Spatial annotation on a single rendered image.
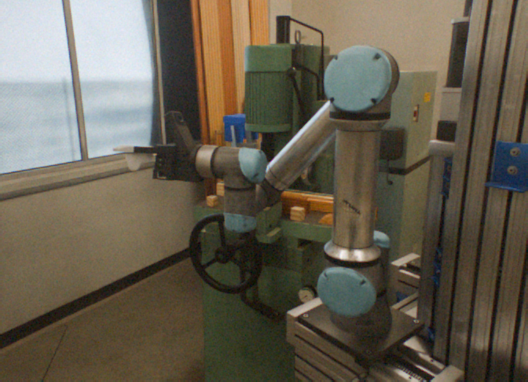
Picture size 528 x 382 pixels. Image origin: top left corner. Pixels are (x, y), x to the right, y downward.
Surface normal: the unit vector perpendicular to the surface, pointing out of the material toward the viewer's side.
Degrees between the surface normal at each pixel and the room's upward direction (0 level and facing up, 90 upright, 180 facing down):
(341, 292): 98
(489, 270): 90
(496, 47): 90
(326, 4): 90
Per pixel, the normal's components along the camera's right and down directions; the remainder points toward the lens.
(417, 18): -0.57, 0.21
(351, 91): -0.40, 0.10
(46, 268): 0.83, 0.14
